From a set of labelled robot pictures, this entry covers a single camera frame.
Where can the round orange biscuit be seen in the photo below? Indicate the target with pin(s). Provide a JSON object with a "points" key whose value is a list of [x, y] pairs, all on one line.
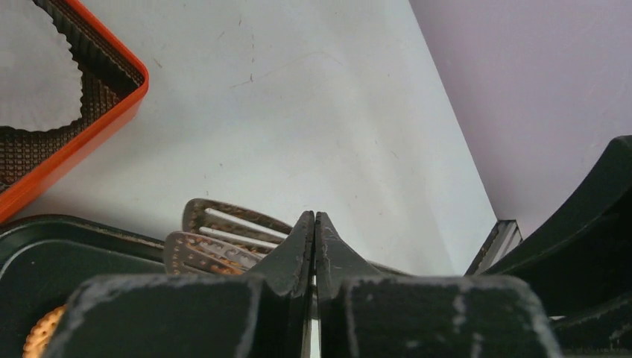
{"points": [[37, 340]]}

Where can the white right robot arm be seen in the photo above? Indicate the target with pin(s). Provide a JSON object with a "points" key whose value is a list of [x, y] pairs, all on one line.
{"points": [[564, 292]]}

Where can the black baking tray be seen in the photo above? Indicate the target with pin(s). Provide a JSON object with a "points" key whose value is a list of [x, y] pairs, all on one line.
{"points": [[44, 258]]}

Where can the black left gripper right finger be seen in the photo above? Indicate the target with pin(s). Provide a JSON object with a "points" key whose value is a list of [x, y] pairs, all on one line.
{"points": [[351, 304]]}

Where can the silver metal tongs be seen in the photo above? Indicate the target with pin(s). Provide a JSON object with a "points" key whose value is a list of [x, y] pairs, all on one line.
{"points": [[221, 238]]}

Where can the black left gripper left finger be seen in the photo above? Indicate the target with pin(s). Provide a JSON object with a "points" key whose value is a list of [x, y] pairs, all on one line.
{"points": [[277, 299]]}

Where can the orange cookie box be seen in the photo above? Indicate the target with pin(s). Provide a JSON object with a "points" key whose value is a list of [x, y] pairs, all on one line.
{"points": [[114, 83]]}

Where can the white paper cupcake liner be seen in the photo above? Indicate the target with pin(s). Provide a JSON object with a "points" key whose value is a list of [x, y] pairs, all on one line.
{"points": [[41, 84]]}

